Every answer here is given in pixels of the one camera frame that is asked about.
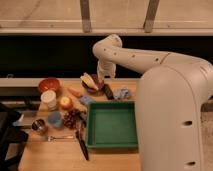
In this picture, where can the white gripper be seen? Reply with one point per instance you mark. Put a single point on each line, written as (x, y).
(106, 69)

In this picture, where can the small metal cup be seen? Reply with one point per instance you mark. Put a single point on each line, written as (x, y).
(39, 126)

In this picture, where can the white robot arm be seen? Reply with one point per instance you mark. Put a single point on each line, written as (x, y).
(168, 102)

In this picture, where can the dark purple plate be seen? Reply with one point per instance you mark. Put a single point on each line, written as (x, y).
(97, 82)

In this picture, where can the black rectangular block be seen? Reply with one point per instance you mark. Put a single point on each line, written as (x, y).
(108, 92)

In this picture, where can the crumpled blue grey cloth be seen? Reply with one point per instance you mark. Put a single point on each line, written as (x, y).
(121, 94)

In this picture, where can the orange carrot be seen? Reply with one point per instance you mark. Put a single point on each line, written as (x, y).
(75, 93)

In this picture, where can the red yellow apple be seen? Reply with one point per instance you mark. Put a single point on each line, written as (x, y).
(66, 103)

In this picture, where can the green plastic tray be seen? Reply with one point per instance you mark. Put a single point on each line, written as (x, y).
(111, 125)

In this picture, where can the red bowl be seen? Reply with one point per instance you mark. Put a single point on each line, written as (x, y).
(50, 83)

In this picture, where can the pine cone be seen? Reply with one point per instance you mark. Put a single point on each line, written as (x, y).
(71, 118)

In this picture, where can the white cup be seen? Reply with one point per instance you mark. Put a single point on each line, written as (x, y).
(49, 99)

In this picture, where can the silver fork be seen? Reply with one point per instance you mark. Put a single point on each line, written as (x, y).
(52, 138)

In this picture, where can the black chair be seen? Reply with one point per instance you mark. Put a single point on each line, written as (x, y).
(9, 134)

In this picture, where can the black handled knife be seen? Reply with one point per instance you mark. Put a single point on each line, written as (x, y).
(81, 142)

